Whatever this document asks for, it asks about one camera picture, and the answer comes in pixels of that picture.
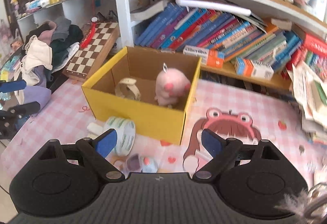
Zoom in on white orange small box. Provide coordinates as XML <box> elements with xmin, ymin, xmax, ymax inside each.
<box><xmin>234</xmin><ymin>58</ymin><xmax>274</xmax><ymax>80</ymax></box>

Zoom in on pile of clothes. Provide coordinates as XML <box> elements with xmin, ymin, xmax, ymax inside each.
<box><xmin>14</xmin><ymin>17</ymin><xmax>84</xmax><ymax>108</ymax></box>

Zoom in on white eraser block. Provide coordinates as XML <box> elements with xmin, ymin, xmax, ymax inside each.
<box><xmin>87</xmin><ymin>122</ymin><xmax>103</xmax><ymax>136</ymax></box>

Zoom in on yellow cardboard box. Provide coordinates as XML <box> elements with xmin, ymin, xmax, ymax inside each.
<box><xmin>82</xmin><ymin>47</ymin><xmax>201</xmax><ymax>145</ymax></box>

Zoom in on grey toy car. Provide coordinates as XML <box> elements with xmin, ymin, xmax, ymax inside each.
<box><xmin>126</xmin><ymin>154</ymin><xmax>159</xmax><ymax>173</ymax></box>

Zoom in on white orange box on shelf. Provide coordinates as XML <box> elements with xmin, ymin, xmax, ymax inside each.
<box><xmin>183</xmin><ymin>45</ymin><xmax>224</xmax><ymax>68</ymax></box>

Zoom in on red tassel charm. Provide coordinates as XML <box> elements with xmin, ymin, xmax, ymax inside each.
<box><xmin>80</xmin><ymin>17</ymin><xmax>98</xmax><ymax>49</ymax></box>

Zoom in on clear tape roll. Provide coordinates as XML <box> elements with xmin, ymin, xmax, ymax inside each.
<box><xmin>103</xmin><ymin>116</ymin><xmax>136</xmax><ymax>157</ymax></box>

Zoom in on pink plush pig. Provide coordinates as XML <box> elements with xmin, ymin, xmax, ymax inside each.
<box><xmin>155</xmin><ymin>63</ymin><xmax>191</xmax><ymax>108</ymax></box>

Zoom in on stack of papers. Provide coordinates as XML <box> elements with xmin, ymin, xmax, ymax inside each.
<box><xmin>289</xmin><ymin>61</ymin><xmax>326</xmax><ymax>145</ymax></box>

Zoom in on wooden chessboard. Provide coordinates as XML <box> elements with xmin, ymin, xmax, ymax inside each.
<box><xmin>63</xmin><ymin>22</ymin><xmax>120</xmax><ymax>82</ymax></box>

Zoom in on row of colourful books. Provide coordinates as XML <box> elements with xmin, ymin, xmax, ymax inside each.
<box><xmin>131</xmin><ymin>0</ymin><xmax>326</xmax><ymax>74</ymax></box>

